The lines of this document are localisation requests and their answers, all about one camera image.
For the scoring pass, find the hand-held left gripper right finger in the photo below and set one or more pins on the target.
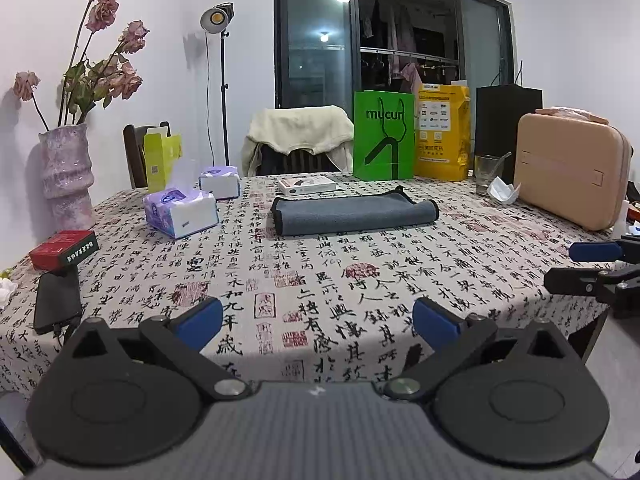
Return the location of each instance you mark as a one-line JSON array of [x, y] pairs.
[[434, 324]]

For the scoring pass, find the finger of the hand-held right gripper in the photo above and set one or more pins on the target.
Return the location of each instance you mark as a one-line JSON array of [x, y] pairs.
[[575, 280], [592, 251]]

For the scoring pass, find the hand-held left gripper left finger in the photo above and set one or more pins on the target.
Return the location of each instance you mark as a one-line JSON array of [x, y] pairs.
[[199, 324]]

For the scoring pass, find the grey towel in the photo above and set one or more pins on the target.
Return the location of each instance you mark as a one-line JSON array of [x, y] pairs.
[[350, 212]]

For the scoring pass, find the pink hard case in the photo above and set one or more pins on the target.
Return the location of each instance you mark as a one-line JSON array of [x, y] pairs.
[[570, 170]]

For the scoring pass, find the crumpled white paper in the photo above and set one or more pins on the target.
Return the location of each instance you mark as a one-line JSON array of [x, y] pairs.
[[502, 191]]

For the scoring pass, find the large purple tissue pack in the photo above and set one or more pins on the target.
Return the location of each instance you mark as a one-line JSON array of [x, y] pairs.
[[180, 212]]

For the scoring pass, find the calligraphy printed tablecloth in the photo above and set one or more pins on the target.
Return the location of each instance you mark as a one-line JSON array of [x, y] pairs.
[[310, 270]]

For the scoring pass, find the glass cup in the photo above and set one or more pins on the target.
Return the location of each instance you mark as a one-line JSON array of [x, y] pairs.
[[486, 175]]

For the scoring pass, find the small purple tissue pack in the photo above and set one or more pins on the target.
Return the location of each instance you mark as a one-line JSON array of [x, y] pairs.
[[220, 182]]

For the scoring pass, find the black phone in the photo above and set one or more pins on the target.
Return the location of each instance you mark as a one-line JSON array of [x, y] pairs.
[[57, 300]]

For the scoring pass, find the red box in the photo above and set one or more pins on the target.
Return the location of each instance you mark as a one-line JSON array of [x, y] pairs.
[[62, 250]]

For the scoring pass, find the black paper bag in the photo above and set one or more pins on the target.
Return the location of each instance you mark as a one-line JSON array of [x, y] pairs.
[[500, 120]]

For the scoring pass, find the open yellow-green carton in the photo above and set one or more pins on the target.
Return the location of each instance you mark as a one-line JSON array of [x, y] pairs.
[[159, 160]]

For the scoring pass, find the flat white box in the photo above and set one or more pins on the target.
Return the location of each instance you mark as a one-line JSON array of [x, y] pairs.
[[307, 185]]

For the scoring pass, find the brown wooden chair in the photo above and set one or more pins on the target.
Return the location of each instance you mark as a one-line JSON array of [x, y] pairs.
[[134, 155]]

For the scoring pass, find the yellow paper bag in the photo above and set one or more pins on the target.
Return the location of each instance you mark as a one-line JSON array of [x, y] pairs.
[[442, 135]]

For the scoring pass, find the dark chair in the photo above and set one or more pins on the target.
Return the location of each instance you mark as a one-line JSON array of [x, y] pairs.
[[300, 162]]

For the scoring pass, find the crumpled white tissue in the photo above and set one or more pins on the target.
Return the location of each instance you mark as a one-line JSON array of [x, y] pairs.
[[6, 292]]

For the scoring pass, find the green paper bag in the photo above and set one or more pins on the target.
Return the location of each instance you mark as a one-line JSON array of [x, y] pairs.
[[382, 135]]

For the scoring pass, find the pink ceramic vase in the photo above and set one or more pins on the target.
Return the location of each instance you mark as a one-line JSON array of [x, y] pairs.
[[65, 175]]

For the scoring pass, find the cream jacket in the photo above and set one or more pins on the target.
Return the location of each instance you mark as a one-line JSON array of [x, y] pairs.
[[300, 130]]

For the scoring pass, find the dried pink roses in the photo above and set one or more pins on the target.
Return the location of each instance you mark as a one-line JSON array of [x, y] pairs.
[[107, 77]]

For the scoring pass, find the hanging clothes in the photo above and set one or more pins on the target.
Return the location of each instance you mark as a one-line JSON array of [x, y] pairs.
[[400, 40]]

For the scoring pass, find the studio light on stand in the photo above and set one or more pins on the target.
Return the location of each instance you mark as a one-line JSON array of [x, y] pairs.
[[216, 17]]

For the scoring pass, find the dark glass sliding door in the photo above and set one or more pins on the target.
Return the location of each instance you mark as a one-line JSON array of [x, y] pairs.
[[315, 35]]

